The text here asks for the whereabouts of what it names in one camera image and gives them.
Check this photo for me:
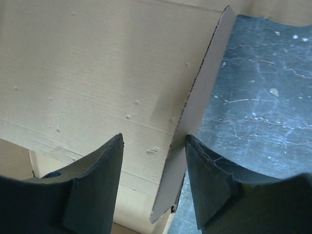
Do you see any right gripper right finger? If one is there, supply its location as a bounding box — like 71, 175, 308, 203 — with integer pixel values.
184, 134, 281, 231

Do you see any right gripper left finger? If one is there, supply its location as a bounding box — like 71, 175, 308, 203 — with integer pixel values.
19, 133, 125, 234

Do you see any cardboard box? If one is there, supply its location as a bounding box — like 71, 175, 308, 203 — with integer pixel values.
0, 0, 312, 234

